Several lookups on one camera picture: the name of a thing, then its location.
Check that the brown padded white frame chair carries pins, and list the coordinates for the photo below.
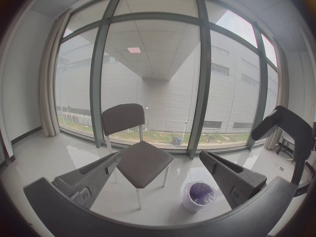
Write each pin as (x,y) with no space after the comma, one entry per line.
(145,164)

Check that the white trash bin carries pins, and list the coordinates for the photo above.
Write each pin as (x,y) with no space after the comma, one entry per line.
(188,205)

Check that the purple plastic bag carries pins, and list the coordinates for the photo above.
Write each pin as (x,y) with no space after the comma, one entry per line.
(201,192)

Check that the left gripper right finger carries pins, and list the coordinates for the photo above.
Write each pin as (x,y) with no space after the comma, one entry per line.
(234,179)

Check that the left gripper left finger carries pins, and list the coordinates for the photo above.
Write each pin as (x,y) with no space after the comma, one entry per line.
(84,179)

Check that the window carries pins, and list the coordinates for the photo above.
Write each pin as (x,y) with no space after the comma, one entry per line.
(202,83)

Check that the black round small table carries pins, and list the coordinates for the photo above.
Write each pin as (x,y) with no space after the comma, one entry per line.
(287,142)

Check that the cream curtain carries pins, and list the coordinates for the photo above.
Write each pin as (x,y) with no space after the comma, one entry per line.
(50,83)
(280,95)

